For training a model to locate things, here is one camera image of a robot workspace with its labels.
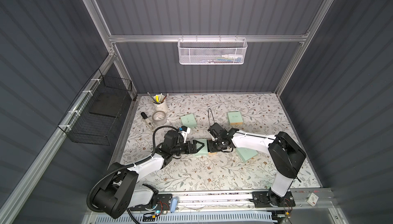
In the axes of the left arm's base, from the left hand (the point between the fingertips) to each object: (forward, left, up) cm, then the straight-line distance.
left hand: (201, 147), depth 82 cm
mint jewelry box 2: (+23, +8, -7) cm, 25 cm away
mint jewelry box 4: (-1, -26, -7) cm, 26 cm away
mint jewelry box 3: (+25, -23, -6) cm, 35 cm away
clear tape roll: (+27, +29, -9) cm, 41 cm away
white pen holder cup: (+30, +27, +2) cm, 41 cm away
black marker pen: (+26, +38, -5) cm, 46 cm away
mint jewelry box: (+1, -2, -7) cm, 8 cm away
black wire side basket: (+8, +52, +19) cm, 55 cm away
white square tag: (-23, -54, -8) cm, 60 cm away
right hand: (+3, -6, -7) cm, 10 cm away
